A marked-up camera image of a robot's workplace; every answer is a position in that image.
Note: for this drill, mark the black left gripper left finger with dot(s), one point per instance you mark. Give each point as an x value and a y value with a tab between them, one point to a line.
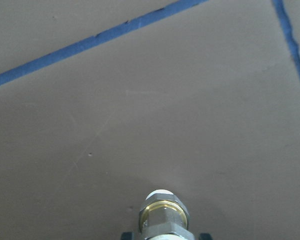
127	236

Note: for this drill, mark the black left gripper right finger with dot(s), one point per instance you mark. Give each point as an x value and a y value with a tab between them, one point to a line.
204	236

